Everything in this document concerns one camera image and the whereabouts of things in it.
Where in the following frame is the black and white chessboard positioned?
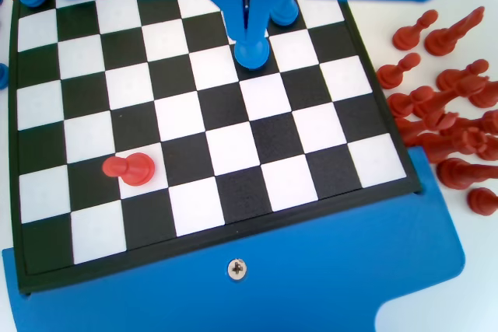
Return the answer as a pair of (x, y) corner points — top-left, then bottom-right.
(7, 0), (423, 296)

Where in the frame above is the red chess pawn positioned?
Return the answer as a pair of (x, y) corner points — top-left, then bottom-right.
(101, 152), (157, 188)
(387, 85), (437, 119)
(376, 51), (423, 90)
(435, 58), (490, 94)
(391, 9), (440, 52)

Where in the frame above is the blue chess king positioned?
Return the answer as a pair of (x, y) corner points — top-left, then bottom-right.
(233, 26), (271, 72)

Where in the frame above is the red chess bishop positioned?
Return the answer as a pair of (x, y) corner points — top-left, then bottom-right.
(414, 75), (489, 123)

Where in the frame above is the tall red chess piece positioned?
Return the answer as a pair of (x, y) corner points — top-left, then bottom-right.
(439, 108), (498, 142)
(468, 81), (498, 110)

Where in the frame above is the blue base plate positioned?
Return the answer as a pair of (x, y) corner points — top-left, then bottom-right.
(2, 145), (466, 332)

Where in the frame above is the large red chess piece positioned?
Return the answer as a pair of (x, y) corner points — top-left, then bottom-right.
(423, 5), (486, 58)

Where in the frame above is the silver plate screw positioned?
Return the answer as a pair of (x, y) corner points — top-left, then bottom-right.
(227, 257), (248, 281)

